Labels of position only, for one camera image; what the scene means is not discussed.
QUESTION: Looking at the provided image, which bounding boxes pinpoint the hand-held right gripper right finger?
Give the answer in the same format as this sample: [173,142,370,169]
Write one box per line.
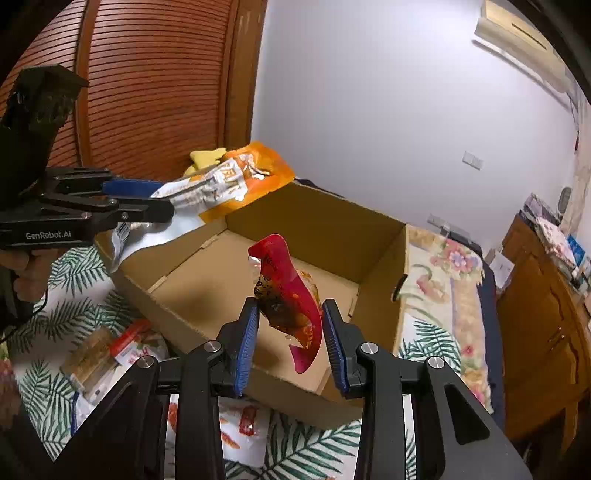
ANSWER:
[321,299,533,480]

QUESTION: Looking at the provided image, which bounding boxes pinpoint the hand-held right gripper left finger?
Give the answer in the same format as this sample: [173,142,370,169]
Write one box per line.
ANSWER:
[54,298,262,480]

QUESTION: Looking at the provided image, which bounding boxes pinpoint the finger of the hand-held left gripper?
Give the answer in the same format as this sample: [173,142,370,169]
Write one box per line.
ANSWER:
[39,196,176,230]
[44,167,164,200]

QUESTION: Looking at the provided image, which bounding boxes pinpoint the cardboard box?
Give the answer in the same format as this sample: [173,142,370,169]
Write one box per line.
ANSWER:
[95,180,409,430]

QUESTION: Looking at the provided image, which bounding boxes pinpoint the white shrimp-print snack packet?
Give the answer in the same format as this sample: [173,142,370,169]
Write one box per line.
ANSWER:
[165,401,271,463]

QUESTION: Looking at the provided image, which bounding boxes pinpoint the orange and silver snack packet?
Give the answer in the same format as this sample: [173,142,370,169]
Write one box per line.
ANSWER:
[111,142,296,273]

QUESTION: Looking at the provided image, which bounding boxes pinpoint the person's left hand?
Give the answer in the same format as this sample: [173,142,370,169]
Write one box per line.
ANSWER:
[0,248,61,319]

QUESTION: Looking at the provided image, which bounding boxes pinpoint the yellow plush toy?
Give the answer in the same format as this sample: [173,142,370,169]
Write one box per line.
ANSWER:
[183,148,227,177]

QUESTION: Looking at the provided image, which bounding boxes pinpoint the red and white snack packet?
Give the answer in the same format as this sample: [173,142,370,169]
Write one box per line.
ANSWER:
[110,318,170,368]

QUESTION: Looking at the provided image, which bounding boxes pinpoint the leaf-print blanket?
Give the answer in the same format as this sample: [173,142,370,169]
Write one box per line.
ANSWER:
[0,244,485,480]

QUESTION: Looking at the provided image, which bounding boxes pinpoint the wooden louvered wardrobe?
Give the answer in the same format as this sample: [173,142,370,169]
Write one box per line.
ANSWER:
[0,0,269,185]

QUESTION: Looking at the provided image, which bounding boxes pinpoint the floral blanket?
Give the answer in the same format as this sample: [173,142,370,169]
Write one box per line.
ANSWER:
[401,225,486,416]

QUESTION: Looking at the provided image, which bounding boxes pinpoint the clear cracker packet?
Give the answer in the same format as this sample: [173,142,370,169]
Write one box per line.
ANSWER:
[60,325,122,394]

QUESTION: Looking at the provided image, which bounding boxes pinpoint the dark blue bed sheet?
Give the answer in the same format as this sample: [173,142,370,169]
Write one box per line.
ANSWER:
[479,256,507,416]

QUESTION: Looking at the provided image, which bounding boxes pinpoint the white papers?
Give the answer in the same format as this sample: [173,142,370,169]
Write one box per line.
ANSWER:
[488,251,514,283]

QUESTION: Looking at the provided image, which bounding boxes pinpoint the wooden cabinet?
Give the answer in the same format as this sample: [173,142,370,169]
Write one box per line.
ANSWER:
[496,215,591,444]

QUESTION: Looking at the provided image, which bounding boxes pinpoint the floral folded cloth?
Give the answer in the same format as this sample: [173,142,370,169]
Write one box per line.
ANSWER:
[536,217,579,267]

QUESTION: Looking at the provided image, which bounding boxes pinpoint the grey folded cloth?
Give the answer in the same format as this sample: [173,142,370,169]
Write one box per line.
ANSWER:
[523,194,561,223]

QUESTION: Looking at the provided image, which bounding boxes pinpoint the blue box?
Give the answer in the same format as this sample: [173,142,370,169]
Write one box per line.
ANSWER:
[567,235,588,267]

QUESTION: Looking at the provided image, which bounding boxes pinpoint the beige curtain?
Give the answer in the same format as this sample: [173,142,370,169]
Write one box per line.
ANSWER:
[561,99,591,241]

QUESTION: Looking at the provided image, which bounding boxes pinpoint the white air conditioner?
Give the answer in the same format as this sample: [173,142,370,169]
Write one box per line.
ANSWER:
[475,0,570,92]

